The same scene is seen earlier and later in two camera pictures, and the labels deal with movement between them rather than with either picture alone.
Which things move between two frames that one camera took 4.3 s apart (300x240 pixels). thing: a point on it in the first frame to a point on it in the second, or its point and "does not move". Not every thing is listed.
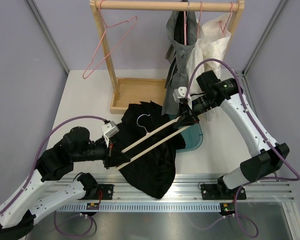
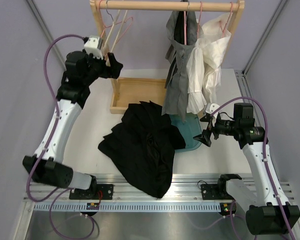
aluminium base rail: (195, 188) does not move
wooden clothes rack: (138, 90) does not move
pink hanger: (226, 22) does not move
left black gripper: (114, 156) to (108, 72)
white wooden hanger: (147, 135) to (106, 51)
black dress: (156, 172) does not move
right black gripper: (187, 117) to (205, 137)
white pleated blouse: (195, 63) does not move
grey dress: (182, 27) does not move
